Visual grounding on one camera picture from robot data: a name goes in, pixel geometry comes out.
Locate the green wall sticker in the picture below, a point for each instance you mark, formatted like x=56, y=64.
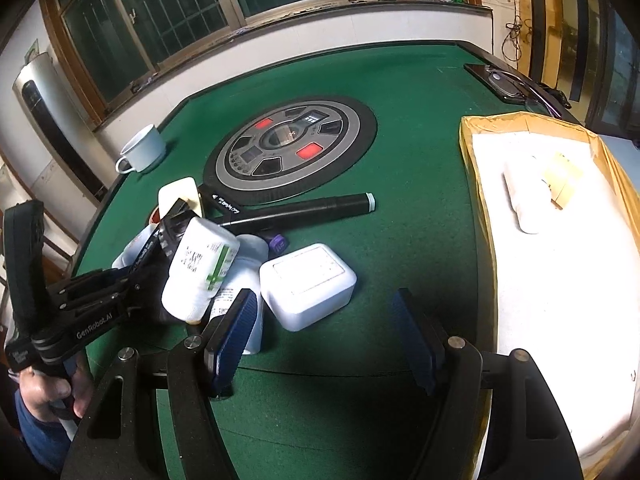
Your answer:
x=32, y=51

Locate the white rectangular plastic box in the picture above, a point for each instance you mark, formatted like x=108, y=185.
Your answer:
x=310, y=285

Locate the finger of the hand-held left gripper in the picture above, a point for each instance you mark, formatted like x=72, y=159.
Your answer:
x=147, y=307
x=100, y=282

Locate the barred window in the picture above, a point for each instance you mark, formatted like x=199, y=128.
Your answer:
x=150, y=20

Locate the white mug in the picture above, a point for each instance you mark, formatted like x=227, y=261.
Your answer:
x=145, y=152

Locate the person's left hand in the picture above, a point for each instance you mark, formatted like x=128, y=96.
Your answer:
x=55, y=390

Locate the round table control panel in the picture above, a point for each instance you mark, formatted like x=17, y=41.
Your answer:
x=320, y=130

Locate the glass door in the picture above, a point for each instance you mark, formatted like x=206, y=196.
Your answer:
x=620, y=75

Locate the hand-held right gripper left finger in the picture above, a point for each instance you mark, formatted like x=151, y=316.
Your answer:
x=235, y=335

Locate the black marker grey cap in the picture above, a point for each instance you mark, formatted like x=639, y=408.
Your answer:
x=310, y=208

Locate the white foam tray yellow tape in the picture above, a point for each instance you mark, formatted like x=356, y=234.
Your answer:
x=550, y=310

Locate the black marker purple cap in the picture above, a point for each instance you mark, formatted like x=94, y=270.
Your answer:
x=277, y=245

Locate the small black ribbed object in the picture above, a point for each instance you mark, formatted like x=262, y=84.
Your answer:
x=174, y=225

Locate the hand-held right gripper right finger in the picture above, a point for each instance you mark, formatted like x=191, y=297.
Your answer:
x=412, y=340

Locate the white pill bottle green label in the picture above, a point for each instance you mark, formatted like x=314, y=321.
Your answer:
x=192, y=280

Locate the standing air conditioner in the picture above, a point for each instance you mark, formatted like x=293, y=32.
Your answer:
x=45, y=110

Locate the person's left forearm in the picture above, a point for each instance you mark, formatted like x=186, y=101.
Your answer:
x=40, y=435

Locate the pale yellow plastic box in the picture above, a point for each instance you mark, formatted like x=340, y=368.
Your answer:
x=180, y=191

